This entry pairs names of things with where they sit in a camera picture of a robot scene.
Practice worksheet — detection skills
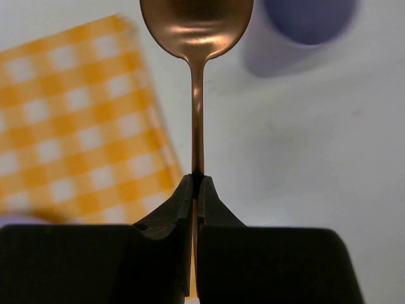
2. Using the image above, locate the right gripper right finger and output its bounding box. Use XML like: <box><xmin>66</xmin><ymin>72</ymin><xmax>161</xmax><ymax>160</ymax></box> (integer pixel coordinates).
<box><xmin>197</xmin><ymin>177</ymin><xmax>363</xmax><ymax>303</ymax></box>

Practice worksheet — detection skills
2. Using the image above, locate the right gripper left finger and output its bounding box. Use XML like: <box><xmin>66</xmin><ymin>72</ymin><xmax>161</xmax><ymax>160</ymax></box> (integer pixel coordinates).
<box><xmin>1</xmin><ymin>175</ymin><xmax>193</xmax><ymax>303</ymax></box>

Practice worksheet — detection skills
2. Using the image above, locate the yellow checkered cloth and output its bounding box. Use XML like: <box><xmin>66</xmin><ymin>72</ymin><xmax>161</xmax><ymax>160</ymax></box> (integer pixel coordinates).
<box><xmin>1</xmin><ymin>15</ymin><xmax>182</xmax><ymax>223</ymax></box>

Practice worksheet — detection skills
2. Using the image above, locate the lavender plate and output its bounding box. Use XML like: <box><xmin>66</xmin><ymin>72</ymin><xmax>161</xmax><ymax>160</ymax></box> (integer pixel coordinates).
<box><xmin>0</xmin><ymin>214</ymin><xmax>49</xmax><ymax>228</ymax></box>

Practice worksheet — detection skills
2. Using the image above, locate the copper spoon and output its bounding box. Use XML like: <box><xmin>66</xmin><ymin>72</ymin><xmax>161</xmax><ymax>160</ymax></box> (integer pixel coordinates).
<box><xmin>135</xmin><ymin>1</ymin><xmax>253</xmax><ymax>303</ymax></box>

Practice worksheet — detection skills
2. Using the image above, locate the lavender cup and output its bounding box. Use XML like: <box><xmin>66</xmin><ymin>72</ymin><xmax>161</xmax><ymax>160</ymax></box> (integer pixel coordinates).
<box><xmin>243</xmin><ymin>0</ymin><xmax>359</xmax><ymax>78</ymax></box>

